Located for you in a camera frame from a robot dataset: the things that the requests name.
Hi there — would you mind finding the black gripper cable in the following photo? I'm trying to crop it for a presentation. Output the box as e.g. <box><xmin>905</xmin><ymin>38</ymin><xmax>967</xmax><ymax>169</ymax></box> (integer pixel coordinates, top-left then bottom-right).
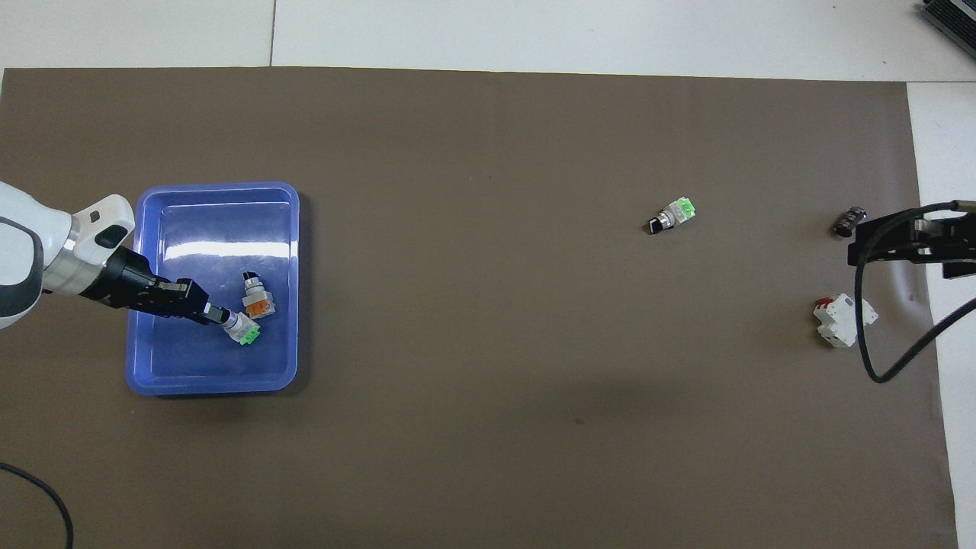
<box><xmin>854</xmin><ymin>201</ymin><xmax>976</xmax><ymax>384</ymax></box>
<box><xmin>0</xmin><ymin>461</ymin><xmax>75</xmax><ymax>549</ymax></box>

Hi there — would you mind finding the selector switch orange base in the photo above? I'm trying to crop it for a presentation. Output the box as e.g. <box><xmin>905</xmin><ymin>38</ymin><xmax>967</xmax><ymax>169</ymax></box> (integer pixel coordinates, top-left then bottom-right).
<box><xmin>241</xmin><ymin>270</ymin><xmax>278</xmax><ymax>322</ymax></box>

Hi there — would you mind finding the dark brown terminal block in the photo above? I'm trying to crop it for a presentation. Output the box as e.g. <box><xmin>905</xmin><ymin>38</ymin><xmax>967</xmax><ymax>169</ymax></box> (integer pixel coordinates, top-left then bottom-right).
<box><xmin>833</xmin><ymin>205</ymin><xmax>869</xmax><ymax>239</ymax></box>

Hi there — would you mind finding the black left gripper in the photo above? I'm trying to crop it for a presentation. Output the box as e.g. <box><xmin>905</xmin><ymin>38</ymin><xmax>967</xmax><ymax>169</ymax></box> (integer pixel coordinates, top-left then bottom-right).
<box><xmin>80</xmin><ymin>248</ymin><xmax>230</xmax><ymax>327</ymax></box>

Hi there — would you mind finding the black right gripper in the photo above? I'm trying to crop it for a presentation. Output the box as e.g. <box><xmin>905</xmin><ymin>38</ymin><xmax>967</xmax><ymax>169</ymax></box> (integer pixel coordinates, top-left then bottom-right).
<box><xmin>846</xmin><ymin>212</ymin><xmax>976</xmax><ymax>279</ymax></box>

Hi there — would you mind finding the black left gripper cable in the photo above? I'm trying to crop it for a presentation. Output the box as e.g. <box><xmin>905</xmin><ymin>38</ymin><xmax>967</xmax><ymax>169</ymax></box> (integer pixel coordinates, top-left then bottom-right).
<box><xmin>0</xmin><ymin>461</ymin><xmax>75</xmax><ymax>549</ymax></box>

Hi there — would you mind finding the grey ridged device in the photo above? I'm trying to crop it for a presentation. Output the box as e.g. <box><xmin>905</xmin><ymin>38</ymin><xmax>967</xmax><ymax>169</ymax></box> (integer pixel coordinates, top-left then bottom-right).
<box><xmin>919</xmin><ymin>0</ymin><xmax>976</xmax><ymax>56</ymax></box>

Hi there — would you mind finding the selector switch green base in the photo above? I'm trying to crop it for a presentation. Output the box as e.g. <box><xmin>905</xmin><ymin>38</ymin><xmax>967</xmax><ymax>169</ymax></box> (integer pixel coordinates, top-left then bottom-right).
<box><xmin>647</xmin><ymin>197</ymin><xmax>698</xmax><ymax>236</ymax></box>

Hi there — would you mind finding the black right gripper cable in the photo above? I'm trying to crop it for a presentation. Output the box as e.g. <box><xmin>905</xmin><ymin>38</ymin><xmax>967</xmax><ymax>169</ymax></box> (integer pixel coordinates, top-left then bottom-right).
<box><xmin>854</xmin><ymin>201</ymin><xmax>976</xmax><ymax>384</ymax></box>

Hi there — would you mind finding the blue plastic tray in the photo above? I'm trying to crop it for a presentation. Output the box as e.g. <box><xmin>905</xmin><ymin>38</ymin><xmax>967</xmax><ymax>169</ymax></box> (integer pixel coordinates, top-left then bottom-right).
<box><xmin>125</xmin><ymin>181</ymin><xmax>301</xmax><ymax>396</ymax></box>

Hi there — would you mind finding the white red circuit breaker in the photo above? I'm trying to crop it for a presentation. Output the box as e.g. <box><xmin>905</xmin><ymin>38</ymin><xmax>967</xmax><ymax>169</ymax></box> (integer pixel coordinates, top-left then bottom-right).
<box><xmin>812</xmin><ymin>294</ymin><xmax>879</xmax><ymax>348</ymax></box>

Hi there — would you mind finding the selector switch white body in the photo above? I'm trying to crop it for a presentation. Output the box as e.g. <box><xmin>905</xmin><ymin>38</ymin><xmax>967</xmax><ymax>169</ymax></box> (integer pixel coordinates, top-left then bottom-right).
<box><xmin>221</xmin><ymin>308</ymin><xmax>262</xmax><ymax>347</ymax></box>

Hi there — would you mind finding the brown table mat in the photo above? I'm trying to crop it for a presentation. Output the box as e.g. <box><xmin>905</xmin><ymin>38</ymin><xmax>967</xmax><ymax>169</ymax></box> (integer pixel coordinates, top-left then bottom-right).
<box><xmin>0</xmin><ymin>67</ymin><xmax>960</xmax><ymax>549</ymax></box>

